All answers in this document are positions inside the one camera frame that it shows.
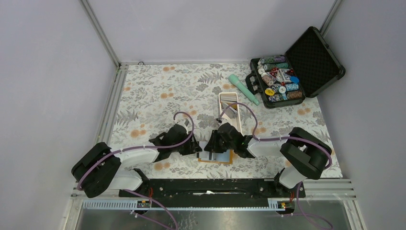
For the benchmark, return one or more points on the floral table mat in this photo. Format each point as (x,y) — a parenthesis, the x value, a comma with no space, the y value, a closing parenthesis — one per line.
(154,95)

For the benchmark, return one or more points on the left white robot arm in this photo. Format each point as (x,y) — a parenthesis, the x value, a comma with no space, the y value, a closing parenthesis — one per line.
(102,169)

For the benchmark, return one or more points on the mint green handle tool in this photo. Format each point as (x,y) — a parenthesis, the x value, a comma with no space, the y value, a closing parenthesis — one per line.
(236,82)

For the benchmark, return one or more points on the grey card in tray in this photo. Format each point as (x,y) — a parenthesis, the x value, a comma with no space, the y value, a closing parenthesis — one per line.
(231,112)

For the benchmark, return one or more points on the black poker chip case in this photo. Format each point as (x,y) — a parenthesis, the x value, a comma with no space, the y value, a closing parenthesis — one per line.
(312,62)

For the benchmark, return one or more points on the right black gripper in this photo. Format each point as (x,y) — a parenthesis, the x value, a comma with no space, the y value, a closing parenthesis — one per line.
(212,145)

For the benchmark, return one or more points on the white plastic tray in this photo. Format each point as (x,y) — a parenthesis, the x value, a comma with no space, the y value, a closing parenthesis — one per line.
(237,121)

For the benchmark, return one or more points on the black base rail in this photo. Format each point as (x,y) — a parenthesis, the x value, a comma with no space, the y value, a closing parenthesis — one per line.
(216,193)

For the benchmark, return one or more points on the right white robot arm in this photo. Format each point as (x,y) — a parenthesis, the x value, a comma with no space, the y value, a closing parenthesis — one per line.
(307,155)

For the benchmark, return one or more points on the orange leather card holder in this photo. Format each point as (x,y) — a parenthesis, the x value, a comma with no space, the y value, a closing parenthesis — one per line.
(212,157)

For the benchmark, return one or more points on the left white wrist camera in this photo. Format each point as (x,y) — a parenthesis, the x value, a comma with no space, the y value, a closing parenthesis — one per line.
(183,122)

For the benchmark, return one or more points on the cards stack in tray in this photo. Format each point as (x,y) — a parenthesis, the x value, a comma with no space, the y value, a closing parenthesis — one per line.
(228,98)

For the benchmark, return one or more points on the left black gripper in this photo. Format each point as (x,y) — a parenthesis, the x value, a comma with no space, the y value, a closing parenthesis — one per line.
(192,147)

